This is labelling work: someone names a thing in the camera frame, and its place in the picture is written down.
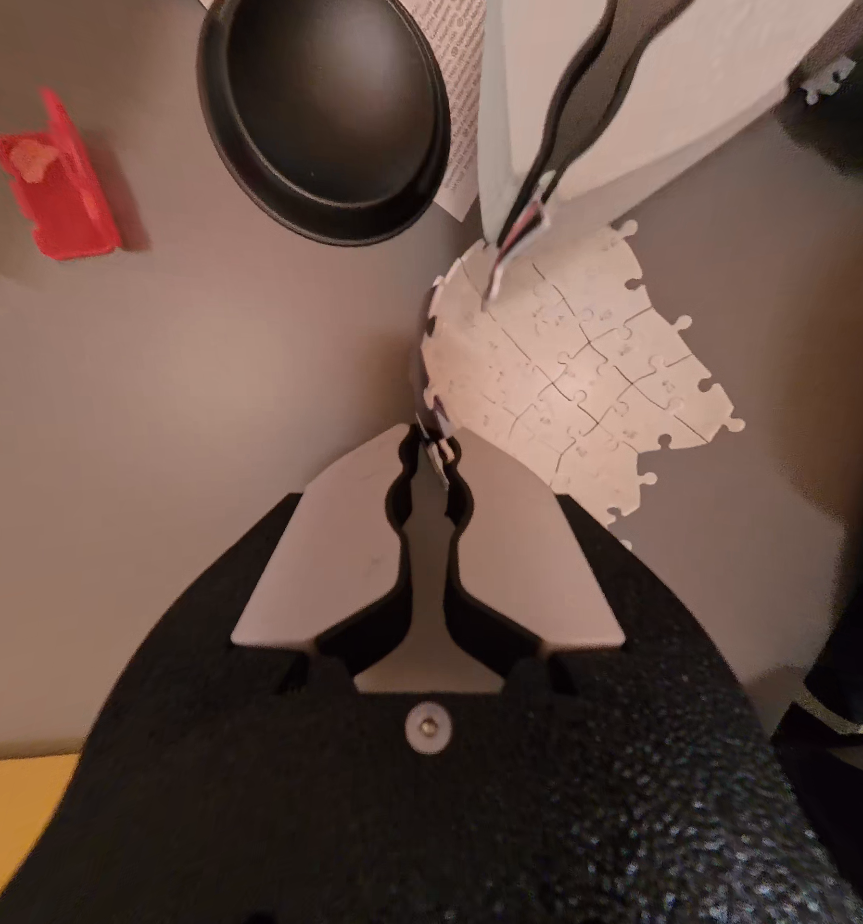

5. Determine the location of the red plastic case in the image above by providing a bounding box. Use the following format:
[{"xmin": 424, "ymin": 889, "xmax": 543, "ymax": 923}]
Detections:
[{"xmin": 0, "ymin": 88, "xmax": 124, "ymax": 261}]

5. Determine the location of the black round ball stand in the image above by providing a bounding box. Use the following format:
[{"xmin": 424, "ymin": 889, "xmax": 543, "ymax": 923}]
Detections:
[{"xmin": 197, "ymin": 0, "xmax": 453, "ymax": 248}]

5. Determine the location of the puzzle instruction leaflet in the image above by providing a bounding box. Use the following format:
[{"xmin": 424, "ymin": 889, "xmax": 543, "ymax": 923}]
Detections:
[{"xmin": 406, "ymin": 0, "xmax": 486, "ymax": 223}]

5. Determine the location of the person's black clothing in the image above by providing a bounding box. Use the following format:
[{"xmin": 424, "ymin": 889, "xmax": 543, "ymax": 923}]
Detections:
[{"xmin": 769, "ymin": 29, "xmax": 863, "ymax": 924}]

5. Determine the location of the partly built puzzle ball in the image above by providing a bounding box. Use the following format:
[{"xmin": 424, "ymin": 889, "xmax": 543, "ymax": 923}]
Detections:
[{"xmin": 411, "ymin": 218, "xmax": 746, "ymax": 550}]

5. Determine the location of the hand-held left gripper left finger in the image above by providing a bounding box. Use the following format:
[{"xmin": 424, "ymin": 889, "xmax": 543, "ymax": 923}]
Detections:
[{"xmin": 229, "ymin": 423, "xmax": 413, "ymax": 651}]

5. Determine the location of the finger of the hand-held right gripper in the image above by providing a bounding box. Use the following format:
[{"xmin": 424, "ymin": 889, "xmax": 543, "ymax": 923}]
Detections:
[
  {"xmin": 477, "ymin": 0, "xmax": 618, "ymax": 245},
  {"xmin": 540, "ymin": 0, "xmax": 860, "ymax": 212}
]

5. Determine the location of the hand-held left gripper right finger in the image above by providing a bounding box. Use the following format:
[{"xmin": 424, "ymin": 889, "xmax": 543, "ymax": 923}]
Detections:
[{"xmin": 442, "ymin": 431, "xmax": 627, "ymax": 652}]

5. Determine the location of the yellow plastic bin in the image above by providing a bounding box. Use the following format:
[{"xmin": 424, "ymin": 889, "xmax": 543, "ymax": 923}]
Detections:
[{"xmin": 0, "ymin": 753, "xmax": 82, "ymax": 924}]

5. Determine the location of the pile of white puzzle pieces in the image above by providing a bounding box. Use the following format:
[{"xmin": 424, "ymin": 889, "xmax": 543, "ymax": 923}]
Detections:
[{"xmin": 800, "ymin": 54, "xmax": 857, "ymax": 105}]

